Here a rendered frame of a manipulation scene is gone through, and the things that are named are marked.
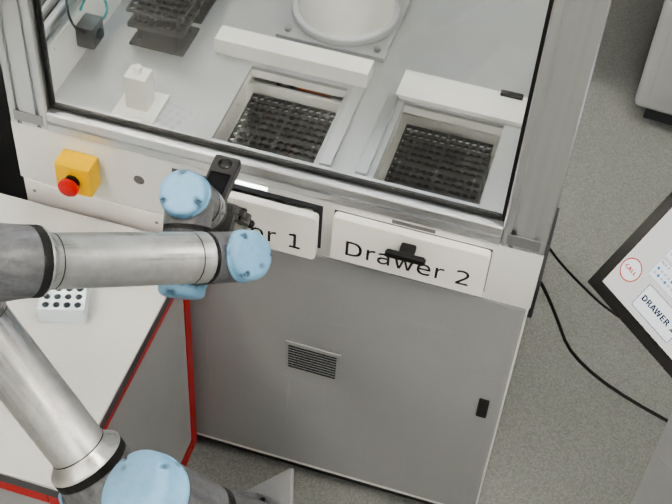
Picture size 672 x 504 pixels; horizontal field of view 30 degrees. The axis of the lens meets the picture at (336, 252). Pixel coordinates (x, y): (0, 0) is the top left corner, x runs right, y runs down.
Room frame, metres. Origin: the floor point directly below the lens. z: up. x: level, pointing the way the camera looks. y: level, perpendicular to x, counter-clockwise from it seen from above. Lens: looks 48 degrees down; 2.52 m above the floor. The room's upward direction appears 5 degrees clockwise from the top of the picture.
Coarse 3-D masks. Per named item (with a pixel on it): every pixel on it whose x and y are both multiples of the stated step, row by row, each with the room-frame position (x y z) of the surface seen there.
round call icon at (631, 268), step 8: (632, 256) 1.41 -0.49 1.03; (624, 264) 1.40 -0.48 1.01; (632, 264) 1.40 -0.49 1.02; (640, 264) 1.39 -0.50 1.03; (616, 272) 1.40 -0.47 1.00; (624, 272) 1.39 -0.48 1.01; (632, 272) 1.39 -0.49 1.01; (640, 272) 1.38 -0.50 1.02; (624, 280) 1.38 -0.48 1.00; (632, 280) 1.37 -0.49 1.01
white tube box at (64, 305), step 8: (88, 288) 1.45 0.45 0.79; (48, 296) 1.42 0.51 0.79; (56, 296) 1.42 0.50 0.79; (64, 296) 1.42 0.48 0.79; (72, 296) 1.42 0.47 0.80; (80, 296) 1.43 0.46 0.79; (88, 296) 1.44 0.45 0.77; (40, 304) 1.40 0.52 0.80; (48, 304) 1.40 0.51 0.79; (56, 304) 1.40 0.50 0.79; (64, 304) 1.40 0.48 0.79; (72, 304) 1.40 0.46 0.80; (80, 304) 1.41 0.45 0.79; (88, 304) 1.43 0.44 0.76; (40, 312) 1.38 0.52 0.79; (48, 312) 1.38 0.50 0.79; (56, 312) 1.38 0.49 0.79; (64, 312) 1.39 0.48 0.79; (72, 312) 1.39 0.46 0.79; (80, 312) 1.39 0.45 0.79; (40, 320) 1.38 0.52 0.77; (48, 320) 1.38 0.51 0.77; (56, 320) 1.38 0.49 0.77; (64, 320) 1.39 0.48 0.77; (72, 320) 1.39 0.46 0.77; (80, 320) 1.39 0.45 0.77
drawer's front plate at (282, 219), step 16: (256, 208) 1.56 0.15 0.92; (272, 208) 1.55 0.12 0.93; (288, 208) 1.55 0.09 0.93; (256, 224) 1.56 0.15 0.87; (272, 224) 1.55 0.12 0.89; (288, 224) 1.55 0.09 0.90; (304, 224) 1.54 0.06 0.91; (272, 240) 1.55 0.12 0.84; (288, 240) 1.54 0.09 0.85; (304, 240) 1.54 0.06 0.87; (304, 256) 1.54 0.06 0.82
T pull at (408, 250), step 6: (402, 246) 1.50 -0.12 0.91; (408, 246) 1.50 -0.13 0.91; (414, 246) 1.50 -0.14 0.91; (390, 252) 1.48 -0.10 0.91; (396, 252) 1.48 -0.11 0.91; (402, 252) 1.48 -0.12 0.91; (408, 252) 1.49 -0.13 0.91; (414, 252) 1.49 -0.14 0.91; (396, 258) 1.48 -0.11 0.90; (402, 258) 1.47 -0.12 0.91; (408, 258) 1.47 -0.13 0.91; (414, 258) 1.47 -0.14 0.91; (420, 258) 1.47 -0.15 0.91; (420, 264) 1.47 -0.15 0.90
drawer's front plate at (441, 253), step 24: (336, 216) 1.54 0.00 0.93; (336, 240) 1.54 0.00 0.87; (360, 240) 1.53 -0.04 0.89; (384, 240) 1.52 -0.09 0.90; (408, 240) 1.51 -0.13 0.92; (432, 240) 1.50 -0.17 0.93; (360, 264) 1.53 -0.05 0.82; (408, 264) 1.51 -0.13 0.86; (432, 264) 1.50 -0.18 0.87; (456, 264) 1.49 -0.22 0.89; (480, 264) 1.48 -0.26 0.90; (456, 288) 1.49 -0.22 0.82; (480, 288) 1.48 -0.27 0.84
